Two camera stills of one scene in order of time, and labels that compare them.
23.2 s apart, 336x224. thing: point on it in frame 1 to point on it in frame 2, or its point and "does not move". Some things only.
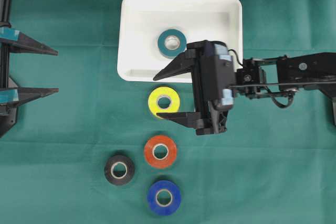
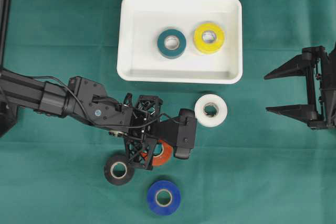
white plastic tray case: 200,17 does not move
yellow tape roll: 163,91 to 209,48
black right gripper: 215,83 to 319,65
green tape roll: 167,52 does not move
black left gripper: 13,41 to 139,146
